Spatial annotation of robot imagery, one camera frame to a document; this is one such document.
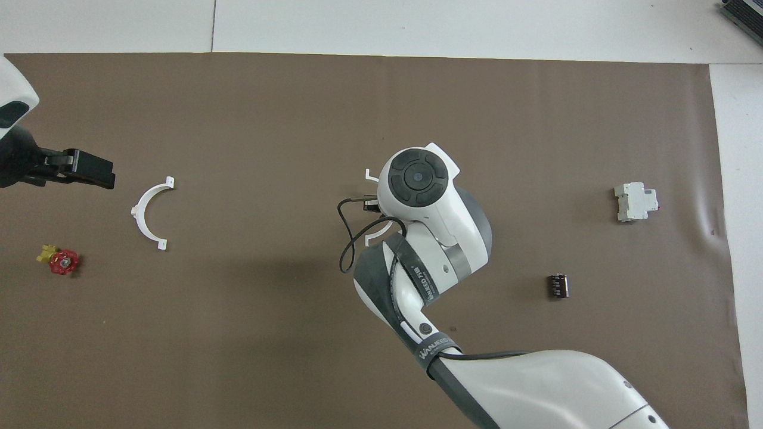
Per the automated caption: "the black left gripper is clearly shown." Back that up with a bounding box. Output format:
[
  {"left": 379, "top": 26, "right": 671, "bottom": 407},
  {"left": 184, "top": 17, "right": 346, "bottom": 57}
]
[{"left": 0, "top": 125, "right": 116, "bottom": 190}]

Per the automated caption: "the white half pipe clamp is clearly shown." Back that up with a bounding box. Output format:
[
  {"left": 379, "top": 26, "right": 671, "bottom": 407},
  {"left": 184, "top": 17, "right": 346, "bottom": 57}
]
[
  {"left": 130, "top": 176, "right": 175, "bottom": 250},
  {"left": 365, "top": 169, "right": 395, "bottom": 246}
]

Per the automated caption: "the red yellow valve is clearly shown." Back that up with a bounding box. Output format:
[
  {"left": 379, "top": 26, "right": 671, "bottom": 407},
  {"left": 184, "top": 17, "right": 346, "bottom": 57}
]
[{"left": 37, "top": 243, "right": 81, "bottom": 276}]

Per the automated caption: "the brown paper mat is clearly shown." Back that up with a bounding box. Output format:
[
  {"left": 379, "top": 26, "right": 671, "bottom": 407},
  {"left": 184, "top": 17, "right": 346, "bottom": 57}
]
[{"left": 0, "top": 52, "right": 750, "bottom": 429}]

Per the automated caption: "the white circuit breaker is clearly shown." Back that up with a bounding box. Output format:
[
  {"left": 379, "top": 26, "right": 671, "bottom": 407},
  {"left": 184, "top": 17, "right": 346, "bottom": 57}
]
[{"left": 614, "top": 182, "right": 659, "bottom": 223}]

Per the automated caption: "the grey ribbed device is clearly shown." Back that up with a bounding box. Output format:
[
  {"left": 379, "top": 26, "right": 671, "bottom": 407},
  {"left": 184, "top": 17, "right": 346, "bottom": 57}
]
[{"left": 718, "top": 0, "right": 763, "bottom": 30}]

